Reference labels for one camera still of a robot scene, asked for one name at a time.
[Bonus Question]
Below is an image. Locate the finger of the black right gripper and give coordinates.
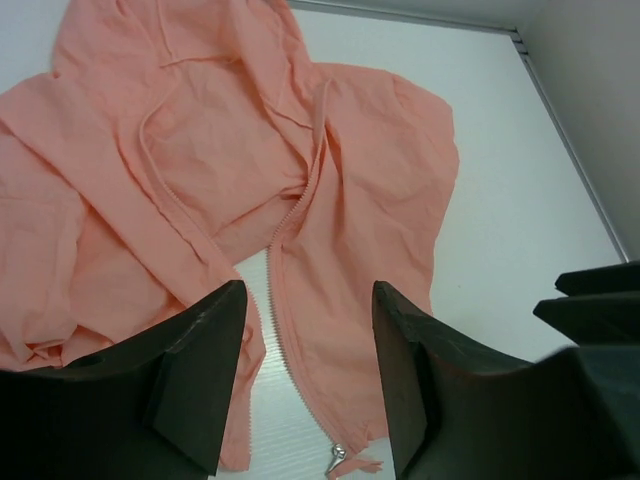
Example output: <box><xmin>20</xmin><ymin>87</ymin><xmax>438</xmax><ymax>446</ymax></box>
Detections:
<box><xmin>533</xmin><ymin>294</ymin><xmax>639</xmax><ymax>346</ymax></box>
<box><xmin>555</xmin><ymin>260</ymin><xmax>640</xmax><ymax>296</ymax></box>

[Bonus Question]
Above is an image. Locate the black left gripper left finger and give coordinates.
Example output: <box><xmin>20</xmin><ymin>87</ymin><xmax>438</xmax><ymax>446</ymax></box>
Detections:
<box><xmin>1</xmin><ymin>280</ymin><xmax>248</xmax><ymax>479</ymax></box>

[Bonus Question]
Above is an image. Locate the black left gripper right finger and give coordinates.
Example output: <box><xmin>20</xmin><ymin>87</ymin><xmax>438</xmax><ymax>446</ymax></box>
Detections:
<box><xmin>372</xmin><ymin>281</ymin><xmax>639</xmax><ymax>479</ymax></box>

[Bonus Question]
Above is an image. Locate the silver zipper pull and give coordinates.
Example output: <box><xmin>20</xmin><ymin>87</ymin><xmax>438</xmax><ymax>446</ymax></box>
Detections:
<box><xmin>325</xmin><ymin>444</ymin><xmax>347</xmax><ymax>476</ymax></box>

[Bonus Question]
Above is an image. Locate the pink hooded zip jacket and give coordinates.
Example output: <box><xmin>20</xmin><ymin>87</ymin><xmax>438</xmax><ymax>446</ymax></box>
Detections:
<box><xmin>1</xmin><ymin>1</ymin><xmax>459</xmax><ymax>476</ymax></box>

